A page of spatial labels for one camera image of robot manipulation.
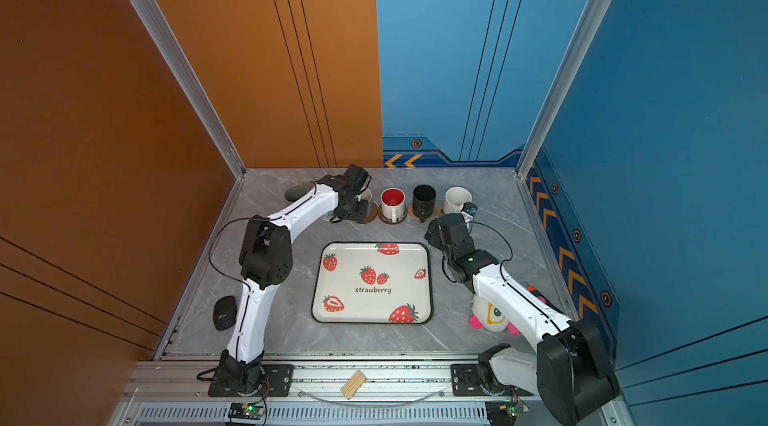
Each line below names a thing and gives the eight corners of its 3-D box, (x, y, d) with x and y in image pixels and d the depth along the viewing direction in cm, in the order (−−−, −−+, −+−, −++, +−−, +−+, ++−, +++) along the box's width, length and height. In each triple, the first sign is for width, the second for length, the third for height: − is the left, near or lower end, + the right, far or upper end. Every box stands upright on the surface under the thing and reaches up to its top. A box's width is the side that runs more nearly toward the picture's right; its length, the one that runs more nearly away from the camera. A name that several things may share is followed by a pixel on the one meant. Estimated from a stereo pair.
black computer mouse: (218, 332, 83) (213, 329, 81) (218, 304, 88) (213, 300, 86) (237, 325, 84) (232, 322, 82) (235, 298, 90) (231, 294, 87)
